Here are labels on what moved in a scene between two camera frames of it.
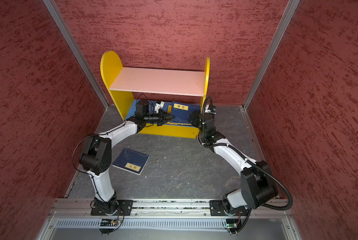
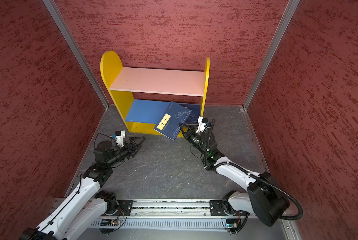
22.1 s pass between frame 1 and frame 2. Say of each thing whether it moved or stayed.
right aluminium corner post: stayed
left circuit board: stayed
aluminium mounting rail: stayed
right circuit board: stayed
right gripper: moved
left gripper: moved
